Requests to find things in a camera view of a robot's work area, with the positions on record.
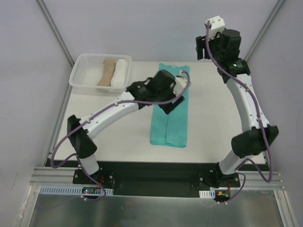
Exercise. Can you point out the white cable duct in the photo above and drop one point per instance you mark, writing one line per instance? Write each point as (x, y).
(207, 194)
(74, 190)

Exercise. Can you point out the right white cable duct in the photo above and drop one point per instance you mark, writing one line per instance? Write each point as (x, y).
(207, 194)

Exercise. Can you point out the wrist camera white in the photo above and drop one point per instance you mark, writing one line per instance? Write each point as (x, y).
(181, 83)
(215, 24)

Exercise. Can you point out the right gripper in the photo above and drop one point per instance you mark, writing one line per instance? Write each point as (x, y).
(201, 47)

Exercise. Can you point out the white rolled t-shirt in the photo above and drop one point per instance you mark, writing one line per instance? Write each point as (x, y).
(120, 72)

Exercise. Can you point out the aluminium rail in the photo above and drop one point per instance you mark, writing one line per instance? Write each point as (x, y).
(48, 175)

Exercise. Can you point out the left white cable duct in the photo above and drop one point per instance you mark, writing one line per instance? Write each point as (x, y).
(74, 190)

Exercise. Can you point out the right aluminium frame post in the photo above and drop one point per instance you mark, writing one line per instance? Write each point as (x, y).
(270, 18)

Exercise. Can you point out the beige rolled t-shirt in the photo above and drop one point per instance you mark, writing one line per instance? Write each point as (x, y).
(108, 71)

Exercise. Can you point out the aluminium frame post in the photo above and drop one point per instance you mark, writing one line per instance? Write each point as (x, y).
(270, 18)
(50, 21)

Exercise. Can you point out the left aluminium frame post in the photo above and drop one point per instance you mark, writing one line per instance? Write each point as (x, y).
(50, 21)

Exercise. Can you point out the white plastic basket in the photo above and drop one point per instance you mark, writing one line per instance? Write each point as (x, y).
(88, 71)

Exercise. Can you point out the teal t-shirt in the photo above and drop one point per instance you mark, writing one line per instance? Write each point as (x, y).
(170, 130)

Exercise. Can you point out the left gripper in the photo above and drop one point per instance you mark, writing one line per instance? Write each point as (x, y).
(171, 104)

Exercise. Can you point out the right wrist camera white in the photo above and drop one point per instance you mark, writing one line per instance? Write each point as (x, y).
(215, 24)

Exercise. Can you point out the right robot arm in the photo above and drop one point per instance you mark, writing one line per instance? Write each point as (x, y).
(222, 47)

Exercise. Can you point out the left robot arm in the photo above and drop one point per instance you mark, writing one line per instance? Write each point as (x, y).
(164, 90)

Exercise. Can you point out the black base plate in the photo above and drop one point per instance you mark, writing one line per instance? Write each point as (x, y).
(184, 180)

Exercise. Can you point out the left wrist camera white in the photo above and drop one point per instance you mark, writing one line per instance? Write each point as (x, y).
(181, 83)

